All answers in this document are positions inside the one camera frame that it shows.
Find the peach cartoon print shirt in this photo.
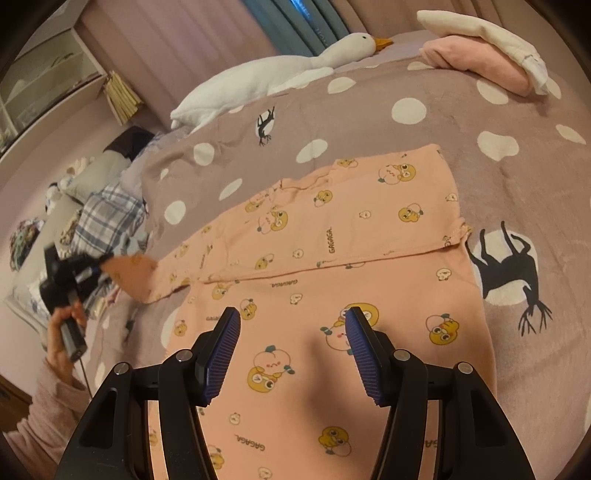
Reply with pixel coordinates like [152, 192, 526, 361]
[105, 144, 497, 479]

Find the person left hand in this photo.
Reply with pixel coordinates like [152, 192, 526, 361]
[46, 301, 87, 386]

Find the blue grey plaid cloth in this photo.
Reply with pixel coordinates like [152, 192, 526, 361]
[69, 182, 149, 258]

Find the beige grey pillow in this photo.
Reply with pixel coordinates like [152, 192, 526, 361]
[61, 150, 131, 204]

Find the beige tassel hanging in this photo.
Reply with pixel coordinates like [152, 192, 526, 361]
[102, 71, 144, 125]

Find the pink curtain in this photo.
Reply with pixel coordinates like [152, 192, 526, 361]
[78, 0, 537, 126]

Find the white goose plush toy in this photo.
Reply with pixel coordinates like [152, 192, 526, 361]
[170, 33, 393, 130]

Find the mauve polka dot blanket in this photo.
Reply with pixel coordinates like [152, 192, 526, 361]
[89, 60, 590, 479]

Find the teal blue curtain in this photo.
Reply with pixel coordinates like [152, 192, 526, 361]
[242, 0, 351, 57]

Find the pink folded garment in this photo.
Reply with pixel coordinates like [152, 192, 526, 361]
[420, 35, 533, 97]

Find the cream white folded garment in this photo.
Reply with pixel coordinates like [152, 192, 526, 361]
[417, 10, 549, 95]

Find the black cable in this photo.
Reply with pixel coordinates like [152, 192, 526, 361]
[75, 357, 93, 398]

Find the white wall shelf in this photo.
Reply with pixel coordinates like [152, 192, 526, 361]
[1, 28, 105, 152]

